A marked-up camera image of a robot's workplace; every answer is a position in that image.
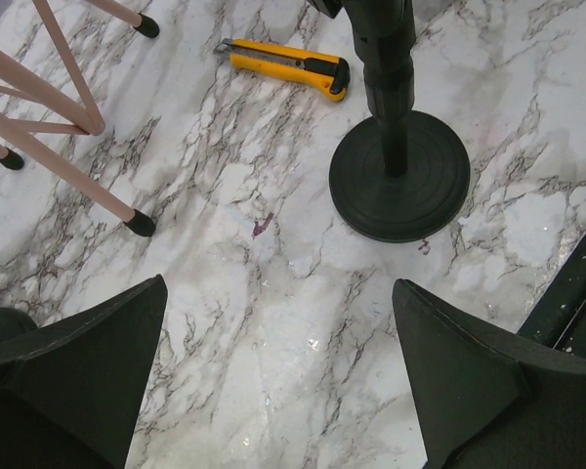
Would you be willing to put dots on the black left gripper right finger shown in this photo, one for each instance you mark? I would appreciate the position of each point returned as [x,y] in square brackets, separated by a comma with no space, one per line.
[486,397]

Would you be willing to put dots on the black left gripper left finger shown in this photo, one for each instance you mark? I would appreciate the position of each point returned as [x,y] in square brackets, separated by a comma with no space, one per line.
[71,391]

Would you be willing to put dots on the black microphone stand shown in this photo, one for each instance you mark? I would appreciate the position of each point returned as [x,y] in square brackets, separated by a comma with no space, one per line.
[401,174]

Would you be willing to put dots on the yellow utility knife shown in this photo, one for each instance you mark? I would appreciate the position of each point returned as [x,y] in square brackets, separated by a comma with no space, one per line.
[330,75]

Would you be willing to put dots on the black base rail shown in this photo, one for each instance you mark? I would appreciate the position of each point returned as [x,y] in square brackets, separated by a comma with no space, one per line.
[558,320]

